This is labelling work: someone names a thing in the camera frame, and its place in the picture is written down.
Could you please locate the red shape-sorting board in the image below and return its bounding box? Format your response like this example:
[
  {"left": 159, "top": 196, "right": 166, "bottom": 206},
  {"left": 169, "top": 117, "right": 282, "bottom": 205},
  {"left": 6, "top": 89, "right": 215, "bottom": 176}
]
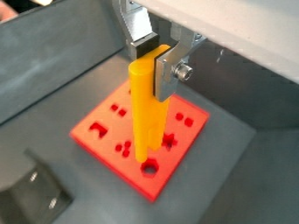
[{"left": 70, "top": 82, "right": 210, "bottom": 201}]

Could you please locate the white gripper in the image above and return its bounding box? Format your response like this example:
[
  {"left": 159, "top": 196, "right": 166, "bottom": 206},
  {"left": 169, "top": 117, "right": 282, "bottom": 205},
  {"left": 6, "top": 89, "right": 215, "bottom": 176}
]
[{"left": 137, "top": 0, "right": 299, "bottom": 102}]

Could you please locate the yellow square-circle peg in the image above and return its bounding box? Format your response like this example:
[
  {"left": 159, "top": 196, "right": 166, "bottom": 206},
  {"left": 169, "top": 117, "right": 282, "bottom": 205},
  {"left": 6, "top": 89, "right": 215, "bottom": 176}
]
[{"left": 129, "top": 45, "right": 170, "bottom": 163}]

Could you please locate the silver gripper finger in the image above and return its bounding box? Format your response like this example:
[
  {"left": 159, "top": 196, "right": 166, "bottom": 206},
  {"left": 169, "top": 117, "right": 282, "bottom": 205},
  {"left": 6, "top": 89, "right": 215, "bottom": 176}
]
[{"left": 113, "top": 0, "right": 159, "bottom": 60}]

